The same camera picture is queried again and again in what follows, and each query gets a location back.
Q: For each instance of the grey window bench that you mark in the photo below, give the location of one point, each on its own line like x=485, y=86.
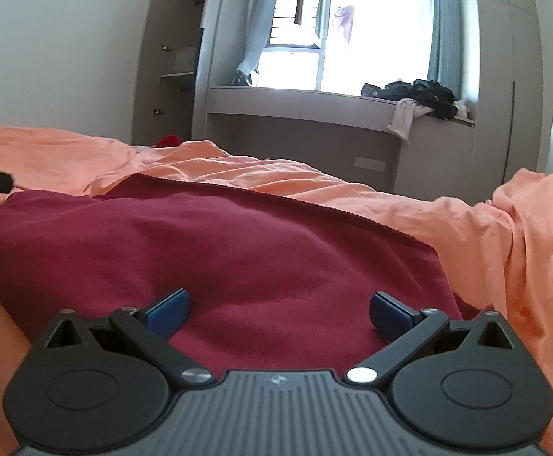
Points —
x=305, y=109

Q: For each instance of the tall closed grey wardrobe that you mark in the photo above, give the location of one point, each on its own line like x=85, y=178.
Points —
x=504, y=104

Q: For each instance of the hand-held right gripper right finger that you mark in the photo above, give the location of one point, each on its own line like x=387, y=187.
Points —
x=390, y=314

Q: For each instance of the dark small bag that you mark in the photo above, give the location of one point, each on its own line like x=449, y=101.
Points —
x=242, y=79

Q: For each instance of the maroon long-sleeve shirt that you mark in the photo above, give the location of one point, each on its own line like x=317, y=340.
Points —
x=210, y=256

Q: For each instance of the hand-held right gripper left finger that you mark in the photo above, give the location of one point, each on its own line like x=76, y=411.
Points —
x=167, y=312

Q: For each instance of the pile of dark clothes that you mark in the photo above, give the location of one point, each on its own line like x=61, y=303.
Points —
x=424, y=92

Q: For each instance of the blue curtain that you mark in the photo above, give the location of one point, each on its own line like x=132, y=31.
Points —
x=443, y=33
x=262, y=19

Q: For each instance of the open grey wardrobe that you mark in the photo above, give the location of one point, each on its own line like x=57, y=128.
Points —
x=148, y=80

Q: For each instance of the purple hanging garment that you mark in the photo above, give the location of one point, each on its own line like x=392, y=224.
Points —
x=345, y=23

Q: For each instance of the open window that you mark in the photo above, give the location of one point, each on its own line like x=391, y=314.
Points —
x=376, y=33

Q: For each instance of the orange duvet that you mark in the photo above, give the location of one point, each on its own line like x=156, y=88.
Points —
x=519, y=247

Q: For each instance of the red object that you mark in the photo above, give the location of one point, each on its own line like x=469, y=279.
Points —
x=168, y=141

